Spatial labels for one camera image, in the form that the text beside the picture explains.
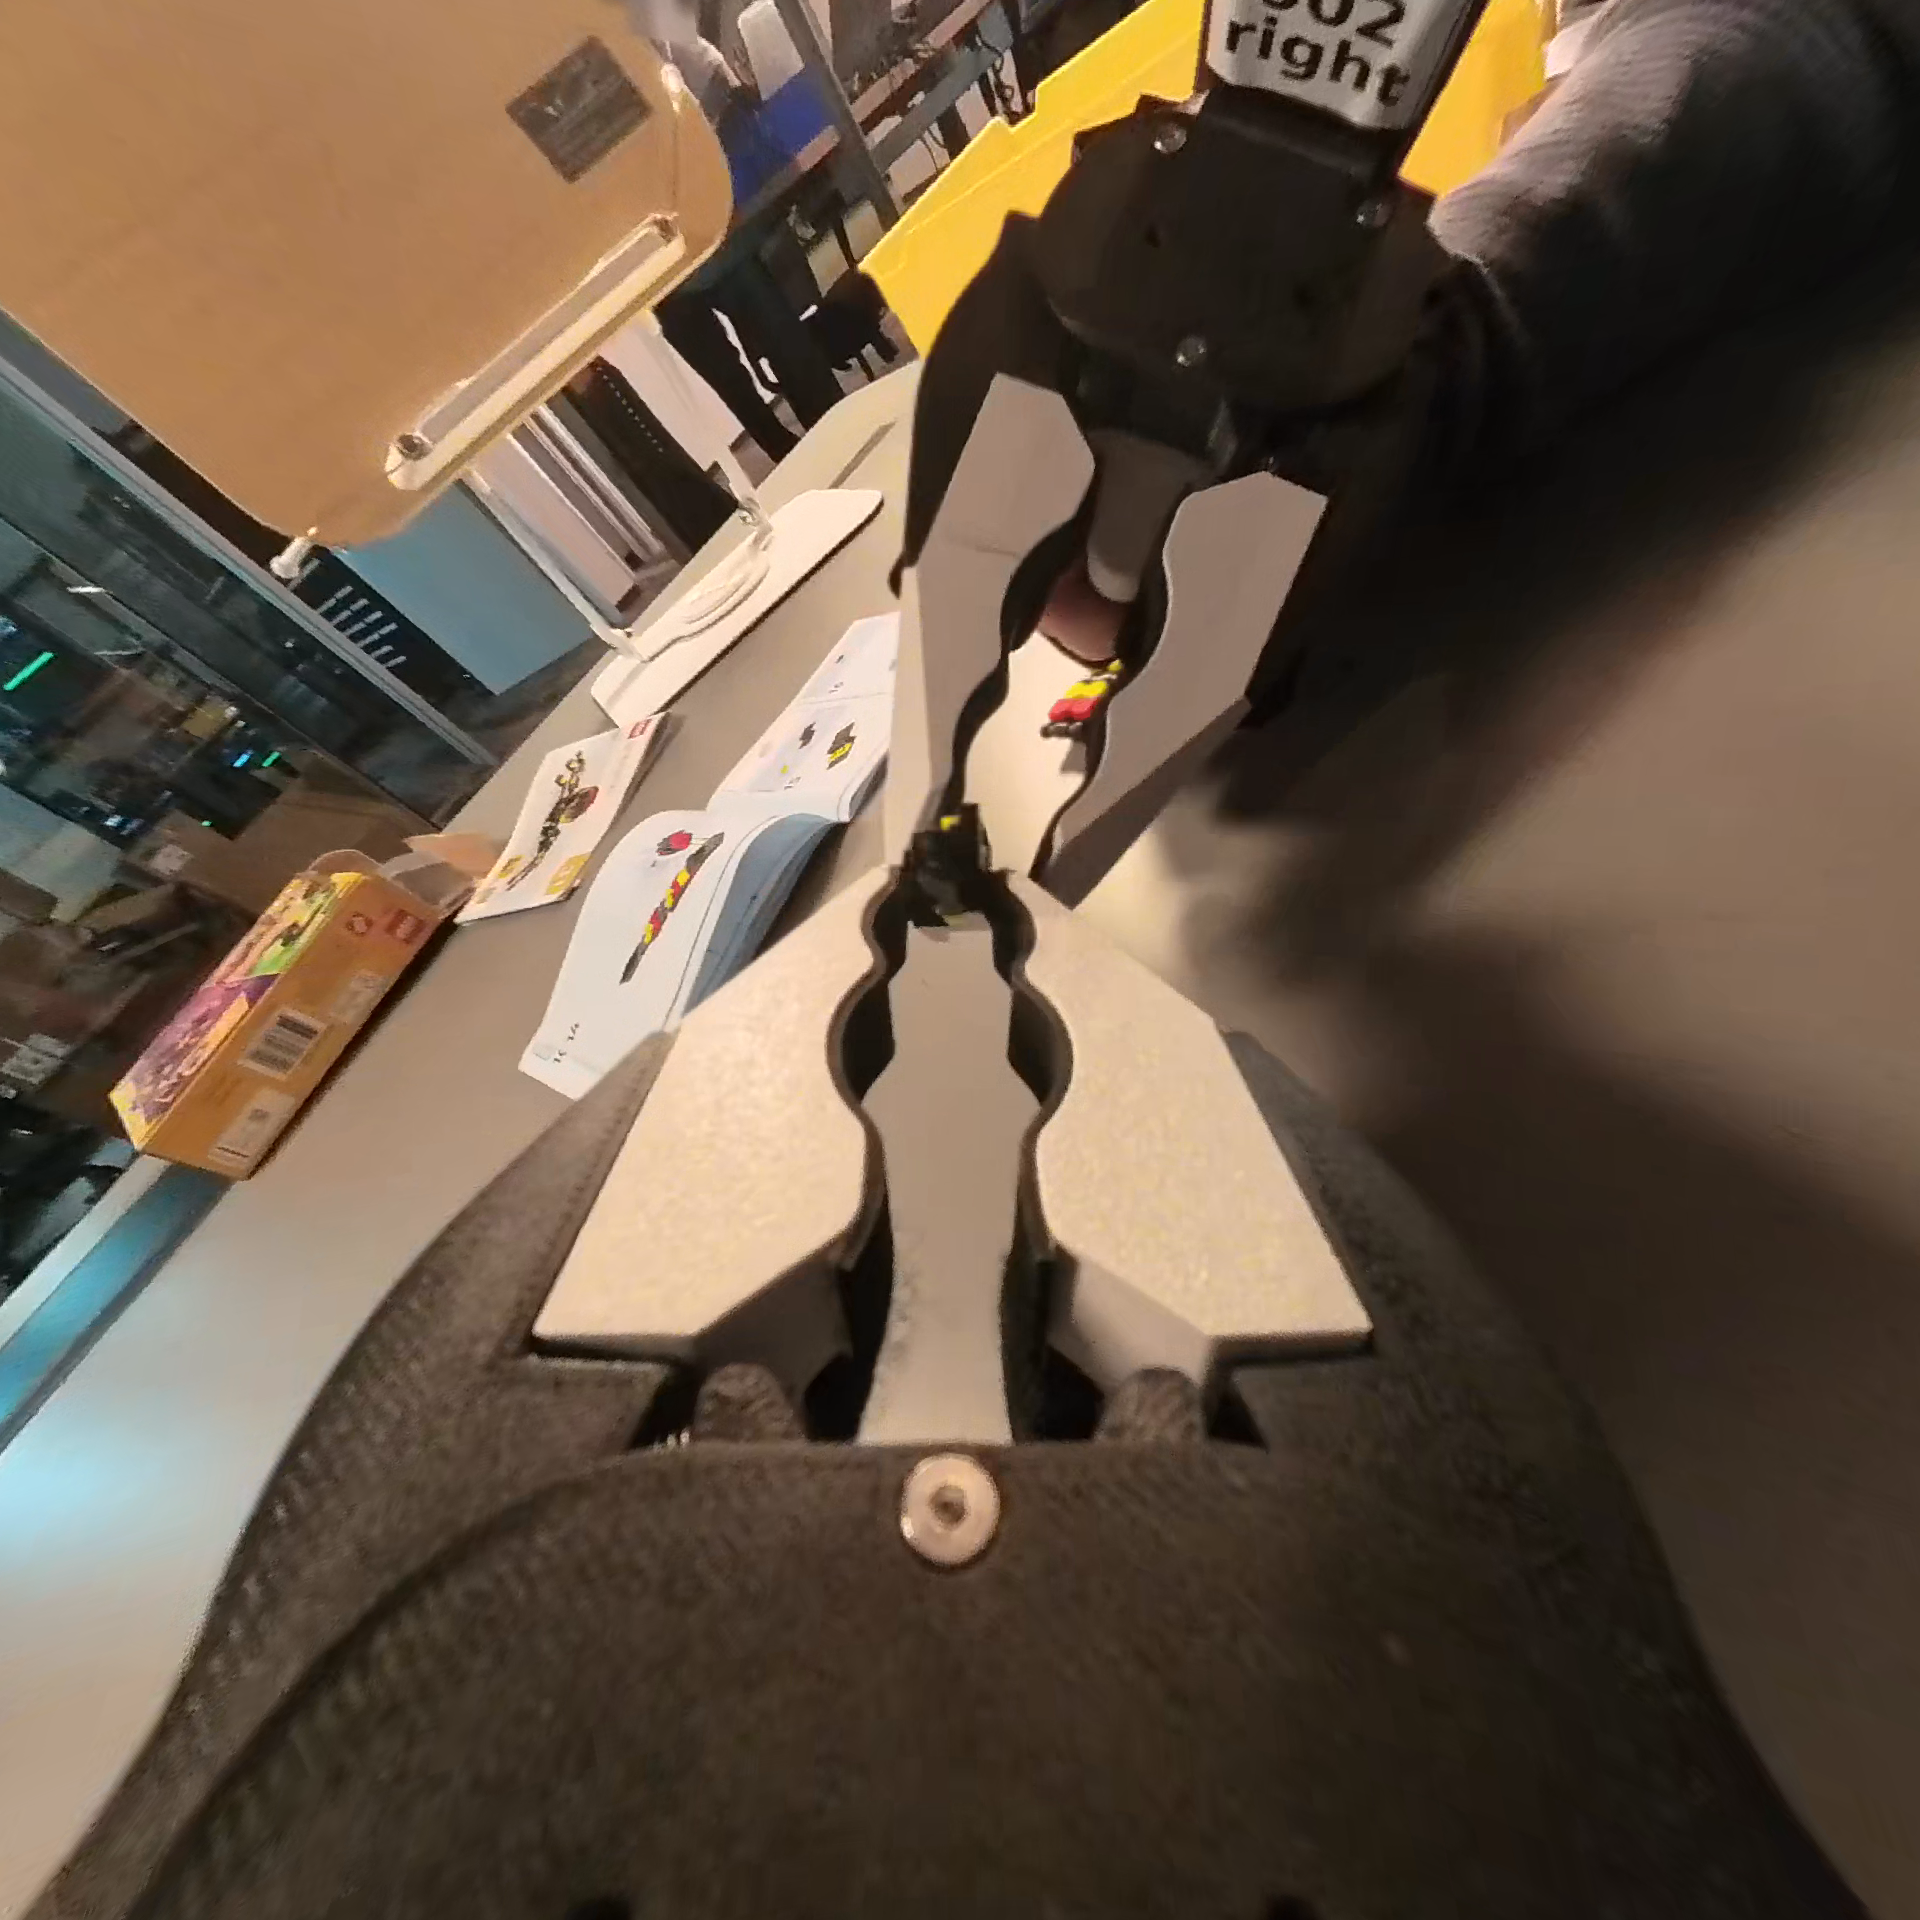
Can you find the closed instruction booklet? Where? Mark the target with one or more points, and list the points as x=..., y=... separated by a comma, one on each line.
x=562, y=821

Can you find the red yellow black lego assembly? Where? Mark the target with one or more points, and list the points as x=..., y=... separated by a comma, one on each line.
x=1084, y=698

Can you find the person's right hand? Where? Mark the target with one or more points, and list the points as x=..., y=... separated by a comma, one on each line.
x=1086, y=610

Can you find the yellow plastic bin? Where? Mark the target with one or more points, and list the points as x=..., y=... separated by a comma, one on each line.
x=988, y=181

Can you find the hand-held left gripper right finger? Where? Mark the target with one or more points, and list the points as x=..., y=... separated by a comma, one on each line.
x=1198, y=1201

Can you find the orange lego box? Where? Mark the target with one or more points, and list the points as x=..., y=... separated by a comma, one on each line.
x=271, y=1018

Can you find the dark equipment rack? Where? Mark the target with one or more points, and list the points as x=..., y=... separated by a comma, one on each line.
x=90, y=703

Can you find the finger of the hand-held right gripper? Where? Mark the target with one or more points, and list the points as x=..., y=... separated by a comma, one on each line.
x=1216, y=630
x=960, y=571

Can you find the open instruction booklet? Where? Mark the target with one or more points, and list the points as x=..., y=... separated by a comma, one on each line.
x=702, y=902

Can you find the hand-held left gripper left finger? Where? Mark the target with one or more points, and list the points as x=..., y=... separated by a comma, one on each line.
x=718, y=1201

